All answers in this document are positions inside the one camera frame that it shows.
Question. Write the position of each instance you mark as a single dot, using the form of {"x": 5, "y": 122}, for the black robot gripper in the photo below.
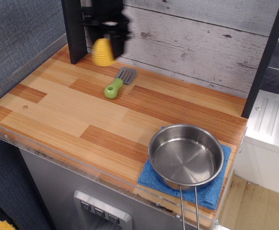
{"x": 106, "y": 17}

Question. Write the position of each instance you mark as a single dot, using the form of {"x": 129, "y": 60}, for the yellow corn cone toy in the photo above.
{"x": 102, "y": 53}

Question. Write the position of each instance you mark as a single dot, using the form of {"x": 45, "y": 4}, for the stainless steel pot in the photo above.
{"x": 185, "y": 157}

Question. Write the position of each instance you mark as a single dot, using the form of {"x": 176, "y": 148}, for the silver button control panel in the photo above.
{"x": 95, "y": 214}

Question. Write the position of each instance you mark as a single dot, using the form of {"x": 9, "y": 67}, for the blue cloth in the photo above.
{"x": 207, "y": 197}

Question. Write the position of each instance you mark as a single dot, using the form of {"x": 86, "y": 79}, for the white ridged side cabinet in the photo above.
{"x": 258, "y": 157}

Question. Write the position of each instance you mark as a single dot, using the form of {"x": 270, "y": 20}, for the clear acrylic table edge guard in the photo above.
{"x": 57, "y": 176}

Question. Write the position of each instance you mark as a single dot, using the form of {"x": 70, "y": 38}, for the yellow toy at bottom left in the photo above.
{"x": 4, "y": 225}

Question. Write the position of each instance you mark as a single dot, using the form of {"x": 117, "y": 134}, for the green handled grey spatula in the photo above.
{"x": 125, "y": 76}

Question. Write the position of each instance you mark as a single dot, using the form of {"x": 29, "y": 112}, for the black left frame post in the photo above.
{"x": 74, "y": 29}

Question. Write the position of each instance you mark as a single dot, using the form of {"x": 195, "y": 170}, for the black frame post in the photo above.
{"x": 74, "y": 29}
{"x": 263, "y": 65}

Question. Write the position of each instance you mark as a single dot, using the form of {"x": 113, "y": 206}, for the black right frame post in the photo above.
{"x": 263, "y": 65}

